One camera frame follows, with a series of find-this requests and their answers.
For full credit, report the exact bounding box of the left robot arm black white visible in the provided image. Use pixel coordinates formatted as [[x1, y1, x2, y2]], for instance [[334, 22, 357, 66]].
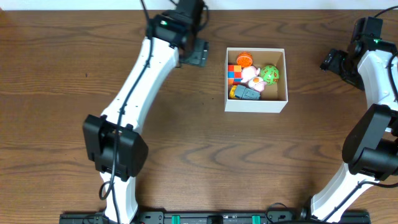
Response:
[[83, 11, 207, 223]]

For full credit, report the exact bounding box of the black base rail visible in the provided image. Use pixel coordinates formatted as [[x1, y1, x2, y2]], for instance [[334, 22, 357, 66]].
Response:
[[58, 210, 371, 224]]

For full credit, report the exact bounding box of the green polyhedral dice ball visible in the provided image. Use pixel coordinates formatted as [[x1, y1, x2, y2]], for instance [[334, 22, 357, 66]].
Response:
[[259, 65, 279, 85]]

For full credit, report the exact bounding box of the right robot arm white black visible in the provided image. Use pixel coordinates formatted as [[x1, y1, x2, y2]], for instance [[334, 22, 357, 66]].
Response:
[[303, 31, 397, 223]]

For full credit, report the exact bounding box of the grey yellow toy truck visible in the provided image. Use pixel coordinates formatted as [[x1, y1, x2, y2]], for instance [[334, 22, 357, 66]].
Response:
[[228, 85, 260, 100]]

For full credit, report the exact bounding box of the orange round gear toy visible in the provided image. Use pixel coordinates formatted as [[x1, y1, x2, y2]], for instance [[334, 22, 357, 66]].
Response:
[[236, 52, 253, 68]]

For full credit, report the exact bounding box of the multicoloured block cube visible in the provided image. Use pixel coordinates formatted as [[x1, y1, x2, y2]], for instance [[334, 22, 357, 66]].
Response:
[[227, 65, 242, 85]]

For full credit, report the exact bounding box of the white cardboard box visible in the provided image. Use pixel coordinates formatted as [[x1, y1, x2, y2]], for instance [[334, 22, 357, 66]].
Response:
[[224, 47, 289, 113]]

